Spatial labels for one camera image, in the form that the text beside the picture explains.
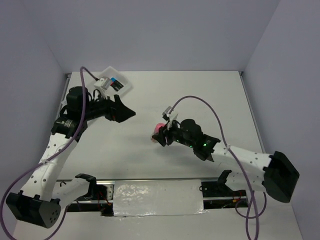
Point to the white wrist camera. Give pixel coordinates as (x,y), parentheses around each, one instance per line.
(102,84)
(170,116)

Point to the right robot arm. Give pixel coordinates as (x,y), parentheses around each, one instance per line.
(273,174)

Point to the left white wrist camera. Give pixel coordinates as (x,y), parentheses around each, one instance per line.
(102,84)

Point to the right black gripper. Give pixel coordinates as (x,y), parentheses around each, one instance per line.
(161,139)

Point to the white three-compartment plastic tray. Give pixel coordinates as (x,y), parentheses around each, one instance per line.
(111,72)

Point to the pink glitter jar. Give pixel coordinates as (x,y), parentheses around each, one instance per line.
(156,131)

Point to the silver foil cover plate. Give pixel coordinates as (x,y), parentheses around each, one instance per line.
(157,198)

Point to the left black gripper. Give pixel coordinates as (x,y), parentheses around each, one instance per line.
(116,110)

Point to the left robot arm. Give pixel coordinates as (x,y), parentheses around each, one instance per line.
(38,203)

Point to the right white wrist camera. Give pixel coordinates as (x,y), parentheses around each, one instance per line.
(170,116)

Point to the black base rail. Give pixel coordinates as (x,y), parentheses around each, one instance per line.
(215,196)

